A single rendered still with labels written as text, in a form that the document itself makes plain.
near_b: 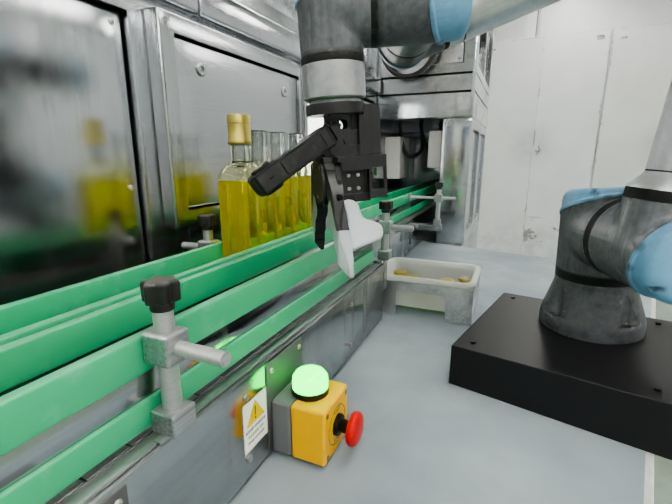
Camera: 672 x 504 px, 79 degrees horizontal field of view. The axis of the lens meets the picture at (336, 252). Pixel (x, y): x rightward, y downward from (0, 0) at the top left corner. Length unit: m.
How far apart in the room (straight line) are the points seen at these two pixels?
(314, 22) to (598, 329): 0.58
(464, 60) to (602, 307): 1.17
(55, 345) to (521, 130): 4.25
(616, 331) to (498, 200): 3.75
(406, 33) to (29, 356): 0.47
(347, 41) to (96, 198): 0.42
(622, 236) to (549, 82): 3.89
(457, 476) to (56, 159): 0.63
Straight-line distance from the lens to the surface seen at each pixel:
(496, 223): 4.47
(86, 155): 0.68
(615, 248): 0.62
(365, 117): 0.52
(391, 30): 0.51
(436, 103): 1.70
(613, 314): 0.74
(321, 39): 0.50
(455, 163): 1.67
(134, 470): 0.37
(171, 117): 0.73
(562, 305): 0.76
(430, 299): 0.92
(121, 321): 0.44
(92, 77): 0.70
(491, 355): 0.65
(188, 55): 0.79
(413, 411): 0.63
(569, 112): 4.44
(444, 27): 0.52
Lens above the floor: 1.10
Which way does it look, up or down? 13 degrees down
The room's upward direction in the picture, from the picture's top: straight up
